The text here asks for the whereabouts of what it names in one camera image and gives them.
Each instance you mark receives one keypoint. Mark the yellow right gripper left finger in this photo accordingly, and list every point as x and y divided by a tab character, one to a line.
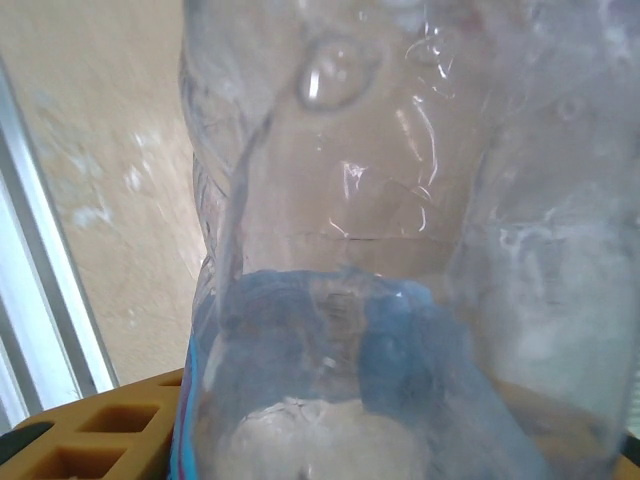
70	435

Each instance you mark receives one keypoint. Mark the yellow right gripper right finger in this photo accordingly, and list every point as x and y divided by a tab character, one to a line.
632	470

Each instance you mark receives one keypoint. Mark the light blue label clear bottle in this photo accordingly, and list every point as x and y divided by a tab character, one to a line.
350	200

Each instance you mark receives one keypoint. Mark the aluminium frame rail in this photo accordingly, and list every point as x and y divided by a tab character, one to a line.
45	280

